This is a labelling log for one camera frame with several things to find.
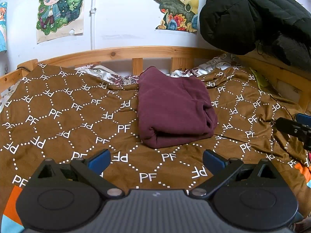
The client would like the green cartoon wall poster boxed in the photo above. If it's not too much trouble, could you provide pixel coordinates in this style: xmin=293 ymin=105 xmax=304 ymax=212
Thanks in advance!
xmin=36 ymin=0 xmax=86 ymax=44

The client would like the maroon long-sleeve shirt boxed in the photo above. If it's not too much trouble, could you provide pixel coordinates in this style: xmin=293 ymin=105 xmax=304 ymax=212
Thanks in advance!
xmin=137 ymin=66 xmax=218 ymax=149

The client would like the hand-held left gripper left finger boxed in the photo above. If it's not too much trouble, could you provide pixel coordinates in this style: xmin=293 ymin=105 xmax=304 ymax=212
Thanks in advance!
xmin=29 ymin=149 xmax=125 ymax=199

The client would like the paisley patterned pillow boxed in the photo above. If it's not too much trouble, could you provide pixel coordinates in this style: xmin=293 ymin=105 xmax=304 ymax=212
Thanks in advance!
xmin=0 ymin=53 xmax=243 ymax=107

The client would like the brown printed blanket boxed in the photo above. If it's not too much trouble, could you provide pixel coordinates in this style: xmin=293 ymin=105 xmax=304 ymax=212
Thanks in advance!
xmin=0 ymin=63 xmax=311 ymax=233

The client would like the white wall pipe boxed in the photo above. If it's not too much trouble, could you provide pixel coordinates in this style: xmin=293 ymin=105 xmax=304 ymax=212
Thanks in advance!
xmin=90 ymin=0 xmax=97 ymax=50

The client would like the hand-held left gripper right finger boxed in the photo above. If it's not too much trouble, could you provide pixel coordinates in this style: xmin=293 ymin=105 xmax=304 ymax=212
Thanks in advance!
xmin=190 ymin=149 xmax=282 ymax=199

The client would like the wooden bed frame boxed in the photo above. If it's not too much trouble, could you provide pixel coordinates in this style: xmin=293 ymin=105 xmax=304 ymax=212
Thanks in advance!
xmin=0 ymin=46 xmax=311 ymax=110

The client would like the yellow-green cloth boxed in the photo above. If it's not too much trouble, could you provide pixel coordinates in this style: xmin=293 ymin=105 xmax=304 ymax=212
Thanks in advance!
xmin=250 ymin=68 xmax=269 ymax=90

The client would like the black puffer jacket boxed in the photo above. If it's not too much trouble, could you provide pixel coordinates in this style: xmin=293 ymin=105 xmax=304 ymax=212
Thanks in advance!
xmin=199 ymin=0 xmax=311 ymax=66

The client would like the blue orange wall poster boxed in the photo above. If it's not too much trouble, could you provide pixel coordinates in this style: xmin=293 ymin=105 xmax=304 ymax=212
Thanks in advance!
xmin=0 ymin=2 xmax=8 ymax=52

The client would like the yellow landscape wall poster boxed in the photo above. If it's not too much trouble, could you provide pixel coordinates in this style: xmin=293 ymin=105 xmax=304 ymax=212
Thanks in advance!
xmin=152 ymin=0 xmax=200 ymax=32

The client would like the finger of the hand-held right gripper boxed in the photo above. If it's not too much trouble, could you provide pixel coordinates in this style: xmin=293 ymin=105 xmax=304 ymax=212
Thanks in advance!
xmin=276 ymin=117 xmax=304 ymax=136
xmin=295 ymin=113 xmax=311 ymax=125

